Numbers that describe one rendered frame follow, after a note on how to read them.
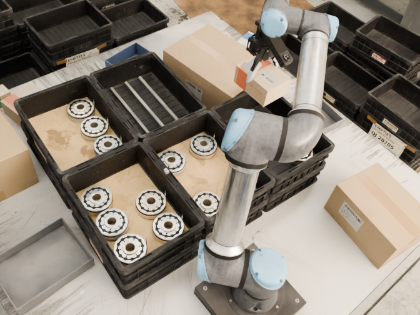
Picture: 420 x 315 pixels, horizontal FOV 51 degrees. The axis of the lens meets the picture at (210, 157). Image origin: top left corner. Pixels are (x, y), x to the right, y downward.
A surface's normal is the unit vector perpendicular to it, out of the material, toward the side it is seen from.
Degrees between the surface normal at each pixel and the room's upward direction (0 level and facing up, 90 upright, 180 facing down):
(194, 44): 0
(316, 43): 15
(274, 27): 90
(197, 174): 0
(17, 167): 90
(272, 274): 10
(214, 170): 0
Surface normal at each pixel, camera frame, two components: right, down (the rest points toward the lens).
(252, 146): -0.09, 0.41
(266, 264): 0.25, -0.54
